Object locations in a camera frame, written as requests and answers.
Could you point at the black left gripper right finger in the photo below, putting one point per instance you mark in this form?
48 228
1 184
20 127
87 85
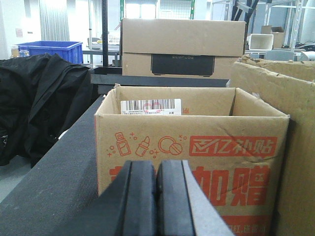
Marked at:
182 207

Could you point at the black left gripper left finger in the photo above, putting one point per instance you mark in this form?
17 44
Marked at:
127 206

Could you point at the cardboard box red print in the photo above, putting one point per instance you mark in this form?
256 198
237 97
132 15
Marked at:
234 144

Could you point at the black table platform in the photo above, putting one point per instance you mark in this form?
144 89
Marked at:
58 196

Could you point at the black jacket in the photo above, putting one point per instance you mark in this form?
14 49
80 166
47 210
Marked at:
41 97

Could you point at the torn plain cardboard box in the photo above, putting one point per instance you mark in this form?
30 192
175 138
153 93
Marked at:
288 86

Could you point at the blue plastic crate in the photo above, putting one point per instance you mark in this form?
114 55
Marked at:
68 50

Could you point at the white plastic bin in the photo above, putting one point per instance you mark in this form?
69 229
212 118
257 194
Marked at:
260 42

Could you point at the small distant cardboard box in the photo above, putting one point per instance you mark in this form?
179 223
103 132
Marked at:
278 34

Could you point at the black vertical pole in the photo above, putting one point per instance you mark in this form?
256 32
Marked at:
105 32

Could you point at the closed cardboard box black handle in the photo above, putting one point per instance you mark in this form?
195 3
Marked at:
181 48

